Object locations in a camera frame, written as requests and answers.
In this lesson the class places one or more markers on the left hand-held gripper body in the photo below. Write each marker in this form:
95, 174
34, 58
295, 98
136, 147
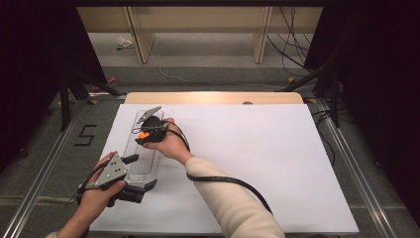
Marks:
113, 170

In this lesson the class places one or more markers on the clear plastic tray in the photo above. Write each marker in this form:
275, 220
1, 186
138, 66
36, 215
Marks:
145, 162

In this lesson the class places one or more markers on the orange ball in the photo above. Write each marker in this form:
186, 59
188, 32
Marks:
144, 135

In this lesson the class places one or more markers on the aluminium floor rail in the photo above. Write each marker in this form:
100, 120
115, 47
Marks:
360, 178
36, 191

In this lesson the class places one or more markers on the yellow tape piece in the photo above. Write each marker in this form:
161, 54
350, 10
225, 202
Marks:
291, 79
93, 101
310, 100

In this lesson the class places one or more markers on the pink object on floor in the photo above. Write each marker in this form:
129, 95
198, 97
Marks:
112, 81

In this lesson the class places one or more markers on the dark curtain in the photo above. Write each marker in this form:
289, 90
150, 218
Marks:
33, 66
379, 82

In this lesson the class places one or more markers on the white table cover sheet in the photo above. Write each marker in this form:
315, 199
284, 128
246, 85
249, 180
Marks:
264, 148

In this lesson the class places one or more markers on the black metal stand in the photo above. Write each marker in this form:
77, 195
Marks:
335, 105
65, 105

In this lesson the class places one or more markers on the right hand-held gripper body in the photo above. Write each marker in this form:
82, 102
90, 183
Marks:
155, 127

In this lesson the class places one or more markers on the beige wooden shelf unit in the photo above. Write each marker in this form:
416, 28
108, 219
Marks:
198, 20

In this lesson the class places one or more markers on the person's right hand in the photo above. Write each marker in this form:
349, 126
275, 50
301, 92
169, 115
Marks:
171, 143

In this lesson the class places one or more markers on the person's left hand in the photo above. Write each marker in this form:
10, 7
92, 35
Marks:
95, 198

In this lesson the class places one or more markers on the crumpled white paper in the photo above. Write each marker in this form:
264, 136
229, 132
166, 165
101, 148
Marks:
124, 43

